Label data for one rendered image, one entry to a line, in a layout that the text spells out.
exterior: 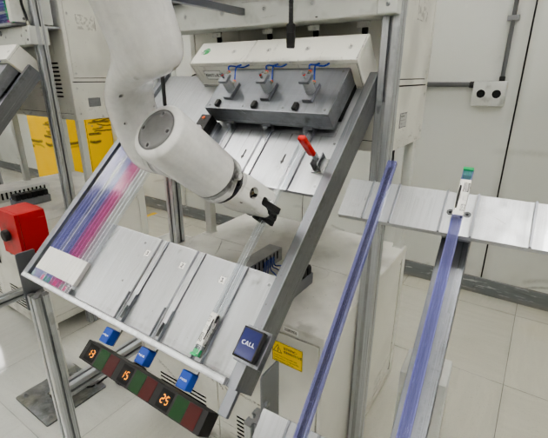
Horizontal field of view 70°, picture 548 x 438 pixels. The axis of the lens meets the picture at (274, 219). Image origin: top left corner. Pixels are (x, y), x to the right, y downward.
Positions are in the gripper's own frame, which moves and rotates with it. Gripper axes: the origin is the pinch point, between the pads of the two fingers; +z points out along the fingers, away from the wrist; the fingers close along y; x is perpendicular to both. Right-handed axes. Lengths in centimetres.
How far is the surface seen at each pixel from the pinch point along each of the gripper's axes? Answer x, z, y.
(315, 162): -13.7, 2.1, -5.5
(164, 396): 37.3, -4.0, 3.4
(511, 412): 22, 124, -53
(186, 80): -37, 8, 50
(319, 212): -3.5, 2.5, -10.0
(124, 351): 47, 39, 60
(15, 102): -23, 4, 135
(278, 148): -17.0, 4.5, 5.9
